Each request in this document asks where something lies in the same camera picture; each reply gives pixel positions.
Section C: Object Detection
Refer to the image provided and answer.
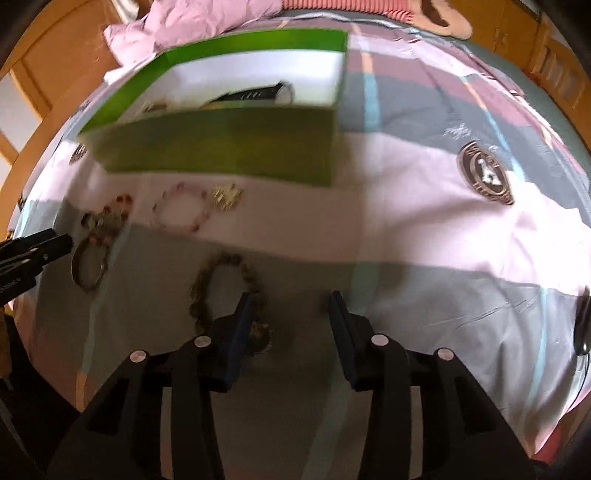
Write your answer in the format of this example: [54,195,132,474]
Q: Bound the wooden cabinet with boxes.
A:
[448,0,591,155]

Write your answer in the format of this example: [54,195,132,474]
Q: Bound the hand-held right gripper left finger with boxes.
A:
[46,292,254,480]

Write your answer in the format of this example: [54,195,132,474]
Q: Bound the black round device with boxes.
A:
[574,286,591,357]

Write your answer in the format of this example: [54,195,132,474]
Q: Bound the dark metal bangle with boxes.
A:
[71,236,110,292]

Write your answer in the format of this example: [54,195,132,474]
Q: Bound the gold openwork brooch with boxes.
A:
[210,183,244,212]

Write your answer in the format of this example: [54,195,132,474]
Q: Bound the red bead bracelet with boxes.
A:
[82,195,134,243]

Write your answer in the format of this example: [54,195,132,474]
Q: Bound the pink bead bracelet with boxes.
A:
[151,183,214,232]

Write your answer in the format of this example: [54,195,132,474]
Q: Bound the striped plush toy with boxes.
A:
[281,0,474,40]

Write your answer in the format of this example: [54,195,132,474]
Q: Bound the printed bed sheet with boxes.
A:
[9,9,591,464]

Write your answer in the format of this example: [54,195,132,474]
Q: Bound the green cardboard box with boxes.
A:
[78,28,349,188]

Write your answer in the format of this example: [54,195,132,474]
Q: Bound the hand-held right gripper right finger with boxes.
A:
[328,291,539,480]

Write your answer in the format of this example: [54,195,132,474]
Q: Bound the beige bead bracelet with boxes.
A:
[188,253,269,334]

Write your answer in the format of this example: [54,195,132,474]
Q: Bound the pink quilt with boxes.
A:
[103,0,284,71]

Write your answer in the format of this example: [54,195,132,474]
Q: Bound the black watch strap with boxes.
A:
[210,81,295,105]

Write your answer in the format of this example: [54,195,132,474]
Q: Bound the white cloth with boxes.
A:
[103,67,137,85]

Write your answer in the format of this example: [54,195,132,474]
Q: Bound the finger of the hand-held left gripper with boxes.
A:
[0,232,74,278]

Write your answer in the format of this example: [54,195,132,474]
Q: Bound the wooden wardrobe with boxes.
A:
[0,0,151,195]

